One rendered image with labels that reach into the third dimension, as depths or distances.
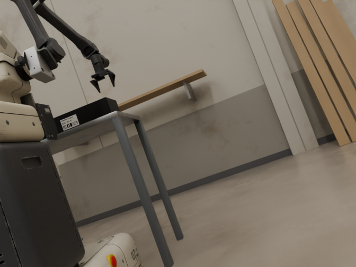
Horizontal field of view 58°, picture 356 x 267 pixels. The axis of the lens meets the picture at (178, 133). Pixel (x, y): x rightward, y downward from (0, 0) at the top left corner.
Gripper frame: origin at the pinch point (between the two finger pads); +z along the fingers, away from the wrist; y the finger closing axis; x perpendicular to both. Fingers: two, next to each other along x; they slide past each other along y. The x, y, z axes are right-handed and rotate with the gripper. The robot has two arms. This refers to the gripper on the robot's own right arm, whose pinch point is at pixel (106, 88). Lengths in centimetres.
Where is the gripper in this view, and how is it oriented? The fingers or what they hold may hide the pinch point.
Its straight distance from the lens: 184.6
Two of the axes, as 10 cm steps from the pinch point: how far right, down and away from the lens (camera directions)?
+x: -1.5, -0.1, -9.9
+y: -9.2, 3.6, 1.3
